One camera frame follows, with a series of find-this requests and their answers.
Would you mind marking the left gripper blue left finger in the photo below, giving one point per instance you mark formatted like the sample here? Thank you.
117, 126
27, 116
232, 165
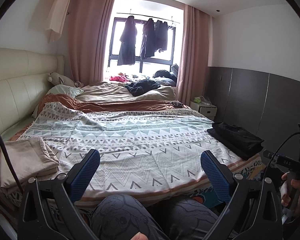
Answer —
81, 174

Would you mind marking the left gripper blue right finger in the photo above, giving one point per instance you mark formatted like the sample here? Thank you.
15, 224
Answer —
220, 177

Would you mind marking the dark crumpled clothes pile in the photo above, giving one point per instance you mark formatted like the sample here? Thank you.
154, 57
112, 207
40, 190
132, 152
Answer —
141, 87

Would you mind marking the person's right hand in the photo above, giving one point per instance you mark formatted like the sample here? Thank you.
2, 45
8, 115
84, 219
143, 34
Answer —
290, 193

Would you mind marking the folded black garment stack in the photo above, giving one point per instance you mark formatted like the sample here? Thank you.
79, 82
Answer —
237, 139

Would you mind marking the folded beige cloth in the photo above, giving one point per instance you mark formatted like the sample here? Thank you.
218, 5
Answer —
29, 158

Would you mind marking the person's patterned grey leg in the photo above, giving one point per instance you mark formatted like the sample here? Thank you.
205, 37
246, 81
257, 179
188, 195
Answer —
121, 216

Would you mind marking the patterned white geometric blanket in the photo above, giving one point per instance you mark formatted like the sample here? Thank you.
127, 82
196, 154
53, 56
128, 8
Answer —
151, 156

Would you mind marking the cream bedside nightstand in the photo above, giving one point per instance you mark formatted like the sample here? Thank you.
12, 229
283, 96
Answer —
208, 111

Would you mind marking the green item on nightstand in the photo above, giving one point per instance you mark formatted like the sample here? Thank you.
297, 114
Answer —
197, 99

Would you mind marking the beige brown duvet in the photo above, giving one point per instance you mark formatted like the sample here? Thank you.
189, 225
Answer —
110, 97

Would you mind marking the small black device on bed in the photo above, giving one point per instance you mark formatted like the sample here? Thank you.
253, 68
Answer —
176, 104

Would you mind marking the light green pillow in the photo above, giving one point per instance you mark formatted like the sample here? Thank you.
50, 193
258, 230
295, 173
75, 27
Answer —
66, 90

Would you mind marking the right pink curtain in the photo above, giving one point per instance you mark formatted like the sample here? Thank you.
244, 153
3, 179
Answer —
194, 55

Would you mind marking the pink curtain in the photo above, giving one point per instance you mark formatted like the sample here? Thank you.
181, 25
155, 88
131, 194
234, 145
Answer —
194, 55
87, 36

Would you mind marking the plush toy on bed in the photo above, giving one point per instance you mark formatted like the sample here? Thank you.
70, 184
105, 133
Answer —
58, 79

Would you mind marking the red garment by window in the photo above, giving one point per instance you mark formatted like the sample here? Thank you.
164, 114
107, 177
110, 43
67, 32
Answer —
119, 78

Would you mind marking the dark pillow by window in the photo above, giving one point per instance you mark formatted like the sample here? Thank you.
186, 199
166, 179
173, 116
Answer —
167, 78

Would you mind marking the cream padded headboard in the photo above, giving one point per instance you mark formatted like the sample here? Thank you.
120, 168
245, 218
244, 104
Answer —
23, 82

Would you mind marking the hanging dark jacket left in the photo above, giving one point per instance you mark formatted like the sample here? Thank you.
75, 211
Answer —
128, 41

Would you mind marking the hanging dark jacket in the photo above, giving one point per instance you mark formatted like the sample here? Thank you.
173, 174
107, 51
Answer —
128, 41
154, 38

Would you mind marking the hanging dark jacket right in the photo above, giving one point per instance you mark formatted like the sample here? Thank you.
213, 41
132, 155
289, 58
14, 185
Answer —
154, 38

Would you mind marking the beige air conditioner cover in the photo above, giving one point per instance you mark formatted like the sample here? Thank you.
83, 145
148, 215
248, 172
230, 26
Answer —
56, 19

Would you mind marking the left pink curtain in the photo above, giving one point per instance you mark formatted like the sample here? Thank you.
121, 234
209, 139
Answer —
87, 36

